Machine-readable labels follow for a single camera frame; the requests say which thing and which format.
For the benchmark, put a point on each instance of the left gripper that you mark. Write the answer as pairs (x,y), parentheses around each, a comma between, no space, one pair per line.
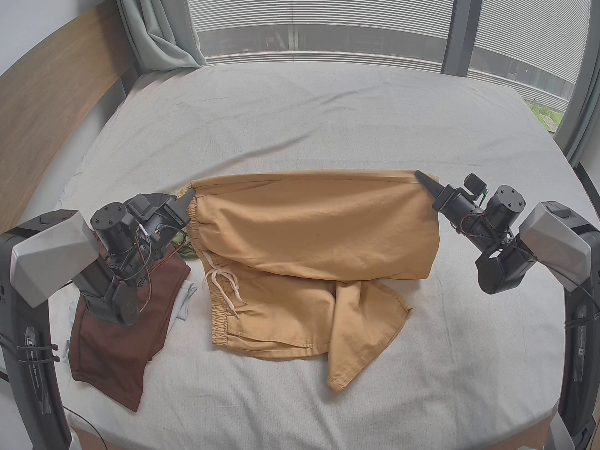
(171,218)

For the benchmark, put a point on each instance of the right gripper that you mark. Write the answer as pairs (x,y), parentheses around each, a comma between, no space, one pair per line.
(457,204)

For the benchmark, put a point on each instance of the tan shorts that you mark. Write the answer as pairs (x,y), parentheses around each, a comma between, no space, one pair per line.
(304,213)

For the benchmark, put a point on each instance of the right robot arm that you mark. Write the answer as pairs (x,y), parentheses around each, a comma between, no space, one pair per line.
(553,242)

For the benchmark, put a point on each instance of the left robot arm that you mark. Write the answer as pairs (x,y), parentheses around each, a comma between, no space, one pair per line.
(47,251)

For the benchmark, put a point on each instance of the green garment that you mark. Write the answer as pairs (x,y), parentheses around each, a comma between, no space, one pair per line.
(187,251)

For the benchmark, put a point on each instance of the pale blue garment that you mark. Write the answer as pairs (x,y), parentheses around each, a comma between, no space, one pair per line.
(185,298)

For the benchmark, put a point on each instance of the brown shorts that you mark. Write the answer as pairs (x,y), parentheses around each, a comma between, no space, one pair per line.
(117,354)

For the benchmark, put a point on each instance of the blue-green curtain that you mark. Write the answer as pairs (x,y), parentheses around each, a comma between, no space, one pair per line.
(586,124)
(154,26)

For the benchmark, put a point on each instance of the bed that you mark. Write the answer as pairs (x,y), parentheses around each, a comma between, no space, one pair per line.
(328,110)

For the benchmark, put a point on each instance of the window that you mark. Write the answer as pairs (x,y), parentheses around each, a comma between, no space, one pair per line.
(328,7)

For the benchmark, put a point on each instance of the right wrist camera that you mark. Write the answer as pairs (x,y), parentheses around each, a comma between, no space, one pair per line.
(472,183)

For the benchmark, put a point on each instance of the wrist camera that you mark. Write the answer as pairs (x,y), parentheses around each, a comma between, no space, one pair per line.
(472,183)
(143,206)

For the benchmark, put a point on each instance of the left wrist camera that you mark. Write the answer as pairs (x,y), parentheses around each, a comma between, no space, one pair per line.
(143,206)

